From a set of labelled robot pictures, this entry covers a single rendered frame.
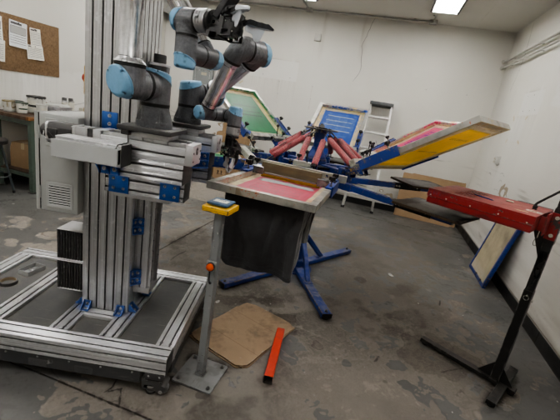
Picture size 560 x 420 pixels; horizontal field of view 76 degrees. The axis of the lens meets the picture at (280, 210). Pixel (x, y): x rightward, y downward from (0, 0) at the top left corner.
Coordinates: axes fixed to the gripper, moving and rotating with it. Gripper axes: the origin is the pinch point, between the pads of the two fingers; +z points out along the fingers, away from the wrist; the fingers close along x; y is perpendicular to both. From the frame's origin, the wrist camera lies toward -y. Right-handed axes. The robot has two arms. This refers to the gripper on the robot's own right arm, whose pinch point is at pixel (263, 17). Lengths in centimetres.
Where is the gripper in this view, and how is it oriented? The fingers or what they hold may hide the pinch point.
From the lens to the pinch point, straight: 123.3
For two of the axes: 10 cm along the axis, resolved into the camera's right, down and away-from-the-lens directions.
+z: 8.7, 2.7, -4.1
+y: -2.2, 9.6, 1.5
